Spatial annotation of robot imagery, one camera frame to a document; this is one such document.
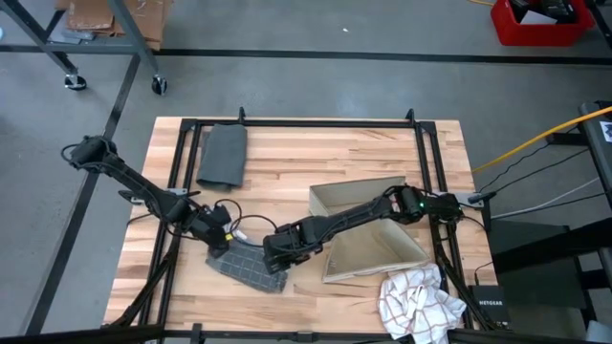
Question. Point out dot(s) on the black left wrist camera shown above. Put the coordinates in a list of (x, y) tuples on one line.
[(222, 212)]

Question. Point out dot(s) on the flat cardboard sheets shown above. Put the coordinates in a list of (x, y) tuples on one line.
[(93, 16)]

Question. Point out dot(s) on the black equipment stand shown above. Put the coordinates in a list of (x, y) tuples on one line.
[(597, 138)]

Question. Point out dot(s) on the red plastic bin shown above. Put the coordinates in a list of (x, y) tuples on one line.
[(545, 31)]

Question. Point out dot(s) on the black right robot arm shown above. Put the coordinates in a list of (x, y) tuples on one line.
[(363, 210)]

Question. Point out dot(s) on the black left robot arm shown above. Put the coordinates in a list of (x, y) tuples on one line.
[(129, 179)]

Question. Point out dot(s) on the white red-checked towel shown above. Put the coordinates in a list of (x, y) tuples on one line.
[(416, 306)]

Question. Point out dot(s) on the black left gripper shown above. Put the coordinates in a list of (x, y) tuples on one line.
[(210, 228)]

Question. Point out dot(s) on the grey metal wheeled cart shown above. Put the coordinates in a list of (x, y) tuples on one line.
[(124, 28)]

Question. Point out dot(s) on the plain grey waffle towel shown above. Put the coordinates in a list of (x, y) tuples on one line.
[(222, 155)]

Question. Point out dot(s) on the dark grey white-checked towel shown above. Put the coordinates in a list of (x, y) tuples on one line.
[(248, 267)]

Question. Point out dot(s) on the black network switch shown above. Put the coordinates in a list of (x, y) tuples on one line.
[(490, 303)]

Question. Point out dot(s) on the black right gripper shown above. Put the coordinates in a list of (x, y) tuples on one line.
[(291, 239)]

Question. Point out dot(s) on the black table frame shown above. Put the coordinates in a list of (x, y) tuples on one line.
[(306, 123)]

